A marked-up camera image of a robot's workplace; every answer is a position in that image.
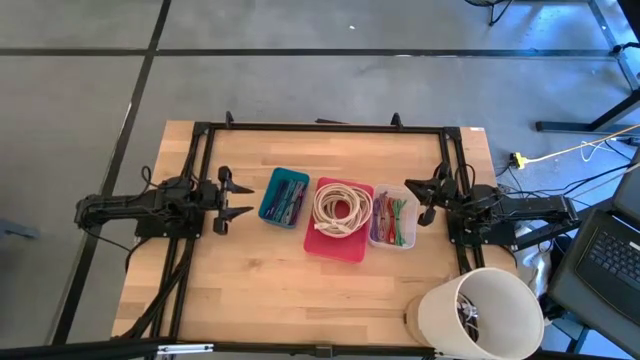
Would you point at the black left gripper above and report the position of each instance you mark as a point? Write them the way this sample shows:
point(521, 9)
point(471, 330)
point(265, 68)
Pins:
point(207, 200)

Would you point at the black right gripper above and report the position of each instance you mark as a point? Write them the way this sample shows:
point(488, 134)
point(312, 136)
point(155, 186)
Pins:
point(455, 195)

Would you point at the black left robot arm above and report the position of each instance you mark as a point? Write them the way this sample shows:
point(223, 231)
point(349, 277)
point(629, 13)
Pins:
point(115, 205)

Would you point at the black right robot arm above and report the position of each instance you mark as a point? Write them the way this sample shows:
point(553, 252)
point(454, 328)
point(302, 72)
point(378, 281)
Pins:
point(535, 206)

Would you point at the clear plastic bin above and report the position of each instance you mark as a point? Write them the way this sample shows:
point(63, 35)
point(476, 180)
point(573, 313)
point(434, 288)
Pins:
point(412, 215)

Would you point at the teal plastic bin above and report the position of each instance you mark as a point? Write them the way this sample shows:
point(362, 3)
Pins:
point(277, 221)

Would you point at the white label sticker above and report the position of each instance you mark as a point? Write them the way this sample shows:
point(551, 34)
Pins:
point(477, 129)

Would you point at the yellow power plug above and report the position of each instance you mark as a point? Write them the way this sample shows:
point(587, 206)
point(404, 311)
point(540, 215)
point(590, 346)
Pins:
point(521, 160)

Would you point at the pink plastic bin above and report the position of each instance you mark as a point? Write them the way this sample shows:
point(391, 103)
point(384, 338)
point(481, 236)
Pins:
point(335, 250)

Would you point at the large cream lamp shade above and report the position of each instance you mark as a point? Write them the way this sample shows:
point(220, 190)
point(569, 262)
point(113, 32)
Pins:
point(435, 315)

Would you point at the white plastic bag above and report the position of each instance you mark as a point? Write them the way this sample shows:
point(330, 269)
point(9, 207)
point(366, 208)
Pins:
point(530, 260)

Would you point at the round wooden lamp base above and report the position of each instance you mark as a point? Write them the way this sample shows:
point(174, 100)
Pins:
point(411, 320)

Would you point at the black metal crossbar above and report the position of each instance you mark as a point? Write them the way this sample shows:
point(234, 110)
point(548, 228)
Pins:
point(565, 235)

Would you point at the black metal floor stand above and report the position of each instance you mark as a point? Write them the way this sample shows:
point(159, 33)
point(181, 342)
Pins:
point(565, 126)

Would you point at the dark grey laptop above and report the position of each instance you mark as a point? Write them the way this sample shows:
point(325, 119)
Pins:
point(610, 260)

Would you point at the small black frame clamp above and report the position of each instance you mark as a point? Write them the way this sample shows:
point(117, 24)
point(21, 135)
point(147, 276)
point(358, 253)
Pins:
point(396, 120)
point(229, 119)

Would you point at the black aluminium table frame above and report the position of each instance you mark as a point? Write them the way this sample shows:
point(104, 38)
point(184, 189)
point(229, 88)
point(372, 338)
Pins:
point(350, 128)

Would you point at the small black flat bracket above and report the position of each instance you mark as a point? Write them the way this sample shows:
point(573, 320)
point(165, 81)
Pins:
point(330, 121)

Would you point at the silver metal bracket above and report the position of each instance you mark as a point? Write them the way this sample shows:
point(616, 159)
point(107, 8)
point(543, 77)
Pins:
point(185, 349)

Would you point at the flat grey-blue bracket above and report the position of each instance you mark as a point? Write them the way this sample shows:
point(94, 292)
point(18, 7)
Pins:
point(15, 231)

